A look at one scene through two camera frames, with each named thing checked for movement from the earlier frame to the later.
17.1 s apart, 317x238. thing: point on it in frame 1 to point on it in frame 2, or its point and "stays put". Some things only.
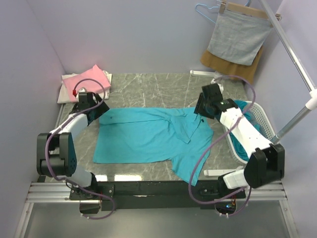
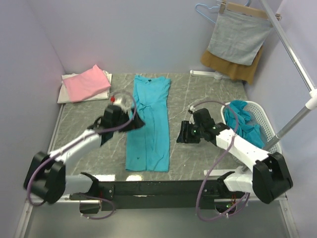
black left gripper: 101,109 to 136,122
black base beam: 155,195 stays put
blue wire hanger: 247,4 stays put
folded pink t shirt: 90,86 stays put
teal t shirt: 177,134 to 148,148
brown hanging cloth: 226,68 stays put
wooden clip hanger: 245,9 stays put
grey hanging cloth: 238,37 stays put
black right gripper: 198,108 to 182,137
